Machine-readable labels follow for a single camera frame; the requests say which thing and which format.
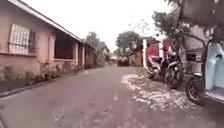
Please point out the red metal gate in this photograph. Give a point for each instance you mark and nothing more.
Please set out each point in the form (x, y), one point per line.
(152, 51)

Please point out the pale building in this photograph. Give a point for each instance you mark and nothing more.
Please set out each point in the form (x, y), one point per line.
(195, 43)

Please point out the grey concrete road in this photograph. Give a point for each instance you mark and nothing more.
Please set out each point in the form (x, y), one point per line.
(100, 100)

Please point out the green trees beside house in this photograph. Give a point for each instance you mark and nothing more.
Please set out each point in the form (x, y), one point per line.
(95, 43)

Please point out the motorcycle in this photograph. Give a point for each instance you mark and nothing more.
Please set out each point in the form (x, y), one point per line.
(154, 66)
(173, 68)

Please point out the red wall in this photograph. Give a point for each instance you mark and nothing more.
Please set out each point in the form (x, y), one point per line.
(138, 59)

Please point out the pale vehicle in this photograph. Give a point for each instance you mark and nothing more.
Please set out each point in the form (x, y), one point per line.
(210, 76)

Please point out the dark car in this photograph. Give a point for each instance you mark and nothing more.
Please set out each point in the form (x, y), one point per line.
(123, 61)

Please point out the pink house with porch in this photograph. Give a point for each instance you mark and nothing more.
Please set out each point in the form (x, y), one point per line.
(33, 43)

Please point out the tree with dark trunk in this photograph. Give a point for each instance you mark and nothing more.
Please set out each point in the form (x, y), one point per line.
(186, 20)

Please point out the large round dark tree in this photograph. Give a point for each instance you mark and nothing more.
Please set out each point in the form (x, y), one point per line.
(128, 41)

